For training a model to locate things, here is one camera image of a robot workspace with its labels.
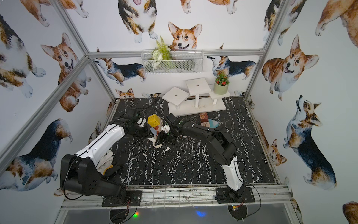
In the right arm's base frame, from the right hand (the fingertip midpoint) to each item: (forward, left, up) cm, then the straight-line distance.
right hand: (156, 146), depth 82 cm
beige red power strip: (+3, +2, +2) cm, 4 cm away
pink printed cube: (+17, -31, -3) cm, 35 cm away
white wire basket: (+48, -16, +26) cm, 57 cm away
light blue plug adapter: (+10, +3, +1) cm, 10 cm away
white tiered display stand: (+40, -26, -1) cm, 48 cm away
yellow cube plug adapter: (+16, +3, +3) cm, 17 cm away
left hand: (+7, +2, +4) cm, 8 cm away
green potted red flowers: (+37, -42, +13) cm, 57 cm away
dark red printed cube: (+22, -30, -3) cm, 37 cm away
